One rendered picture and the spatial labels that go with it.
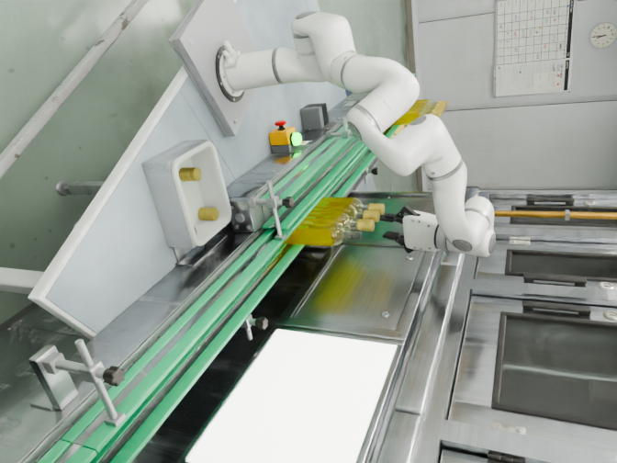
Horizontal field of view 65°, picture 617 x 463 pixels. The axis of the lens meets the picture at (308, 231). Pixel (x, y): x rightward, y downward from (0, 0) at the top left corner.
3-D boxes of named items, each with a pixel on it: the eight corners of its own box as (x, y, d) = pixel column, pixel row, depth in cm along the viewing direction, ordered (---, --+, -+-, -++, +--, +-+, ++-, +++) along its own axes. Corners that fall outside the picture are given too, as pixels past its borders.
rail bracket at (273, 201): (255, 240, 133) (297, 242, 128) (242, 183, 125) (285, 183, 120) (261, 234, 135) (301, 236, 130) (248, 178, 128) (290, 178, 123)
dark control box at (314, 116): (302, 129, 188) (321, 129, 185) (298, 109, 185) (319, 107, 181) (309, 123, 195) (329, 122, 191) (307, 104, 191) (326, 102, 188)
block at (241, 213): (232, 232, 135) (254, 233, 132) (224, 202, 131) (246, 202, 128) (239, 227, 138) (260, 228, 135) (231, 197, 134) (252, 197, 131)
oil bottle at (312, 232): (274, 243, 144) (342, 247, 135) (271, 227, 142) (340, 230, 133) (283, 234, 149) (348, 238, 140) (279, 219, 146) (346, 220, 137)
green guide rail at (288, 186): (257, 205, 133) (283, 205, 129) (256, 201, 132) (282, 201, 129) (400, 76, 273) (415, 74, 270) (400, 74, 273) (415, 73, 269)
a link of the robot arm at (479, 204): (482, 222, 110) (496, 194, 114) (438, 216, 116) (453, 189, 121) (490, 265, 119) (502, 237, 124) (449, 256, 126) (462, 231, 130)
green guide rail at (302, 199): (262, 229, 136) (287, 230, 133) (262, 225, 135) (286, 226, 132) (401, 89, 276) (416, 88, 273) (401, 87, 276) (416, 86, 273)
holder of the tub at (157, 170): (174, 265, 123) (199, 267, 119) (140, 163, 111) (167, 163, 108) (210, 234, 136) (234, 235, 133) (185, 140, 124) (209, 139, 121)
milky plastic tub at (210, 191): (169, 248, 120) (197, 250, 116) (141, 163, 110) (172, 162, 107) (207, 218, 134) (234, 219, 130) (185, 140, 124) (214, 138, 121)
